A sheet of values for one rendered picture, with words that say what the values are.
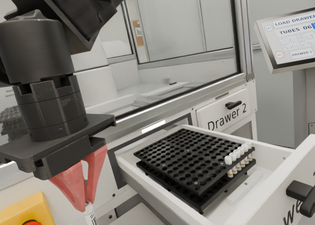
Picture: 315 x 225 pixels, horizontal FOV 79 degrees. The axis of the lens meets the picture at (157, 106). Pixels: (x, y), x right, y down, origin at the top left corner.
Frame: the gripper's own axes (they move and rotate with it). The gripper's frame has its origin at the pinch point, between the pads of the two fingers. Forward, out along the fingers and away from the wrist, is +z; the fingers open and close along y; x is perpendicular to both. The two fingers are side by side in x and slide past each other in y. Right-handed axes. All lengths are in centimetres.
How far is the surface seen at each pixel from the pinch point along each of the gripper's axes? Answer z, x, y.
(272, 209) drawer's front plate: 6.6, 18.7, -13.5
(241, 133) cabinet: 23, 5, -72
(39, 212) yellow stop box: 9.2, -17.9, -0.8
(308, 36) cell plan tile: -12, 30, -109
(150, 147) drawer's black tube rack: 7.8, -9.0, -25.6
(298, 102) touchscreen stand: 23, 27, -116
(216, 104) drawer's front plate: 5, 0, -54
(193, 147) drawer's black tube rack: 7.3, 2.1, -27.9
